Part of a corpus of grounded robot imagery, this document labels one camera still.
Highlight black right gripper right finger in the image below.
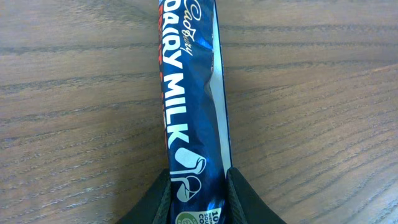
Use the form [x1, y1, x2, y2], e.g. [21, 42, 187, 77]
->
[226, 167, 286, 224]

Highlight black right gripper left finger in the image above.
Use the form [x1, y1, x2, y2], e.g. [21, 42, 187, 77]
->
[116, 169, 171, 224]

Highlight blue Dairy Milk bar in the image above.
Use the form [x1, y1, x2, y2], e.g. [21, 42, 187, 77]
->
[158, 0, 232, 224]

